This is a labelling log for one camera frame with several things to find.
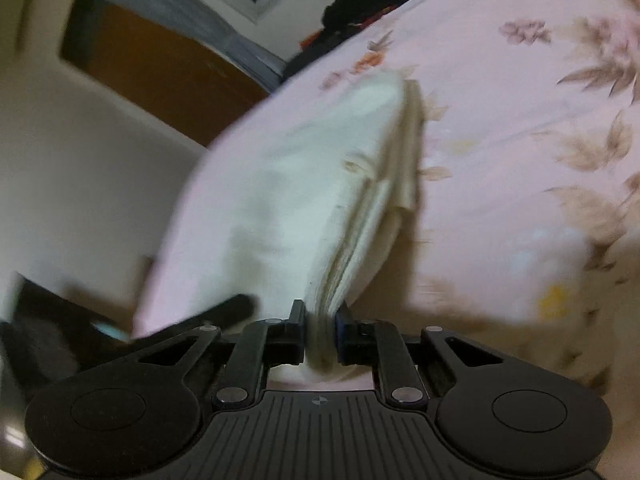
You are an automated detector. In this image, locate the left grey curtain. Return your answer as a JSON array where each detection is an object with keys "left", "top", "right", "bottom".
[{"left": 110, "top": 0, "right": 283, "bottom": 92}]

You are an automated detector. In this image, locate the pink floral bed sheet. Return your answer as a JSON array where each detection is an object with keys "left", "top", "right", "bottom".
[{"left": 131, "top": 0, "right": 640, "bottom": 396}]

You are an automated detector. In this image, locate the brown wooden door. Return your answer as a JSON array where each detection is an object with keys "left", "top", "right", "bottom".
[{"left": 60, "top": 0, "right": 268, "bottom": 146}]

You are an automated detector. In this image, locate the black and red clothes pile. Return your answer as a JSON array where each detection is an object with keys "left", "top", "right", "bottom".
[{"left": 281, "top": 0, "right": 409, "bottom": 82}]

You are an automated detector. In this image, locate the cream white knit sweater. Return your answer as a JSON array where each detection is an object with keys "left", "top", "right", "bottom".
[{"left": 224, "top": 72, "right": 424, "bottom": 377}]

